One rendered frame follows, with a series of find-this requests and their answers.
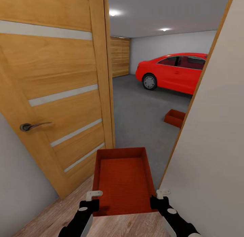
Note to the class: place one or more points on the storage box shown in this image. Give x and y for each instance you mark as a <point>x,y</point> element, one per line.
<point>124,177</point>
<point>175,118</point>

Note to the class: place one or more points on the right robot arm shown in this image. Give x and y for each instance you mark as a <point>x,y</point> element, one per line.
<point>173,223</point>

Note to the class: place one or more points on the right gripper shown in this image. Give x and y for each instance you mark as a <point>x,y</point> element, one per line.
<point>155,203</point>

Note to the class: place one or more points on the garage door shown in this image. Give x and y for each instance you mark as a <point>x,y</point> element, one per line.
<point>119,56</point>

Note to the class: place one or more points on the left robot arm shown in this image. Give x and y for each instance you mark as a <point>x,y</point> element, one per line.
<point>82,222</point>

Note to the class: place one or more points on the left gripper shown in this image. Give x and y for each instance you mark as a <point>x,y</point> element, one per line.
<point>95,204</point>

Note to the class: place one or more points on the car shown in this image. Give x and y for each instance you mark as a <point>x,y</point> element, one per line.
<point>178,72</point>

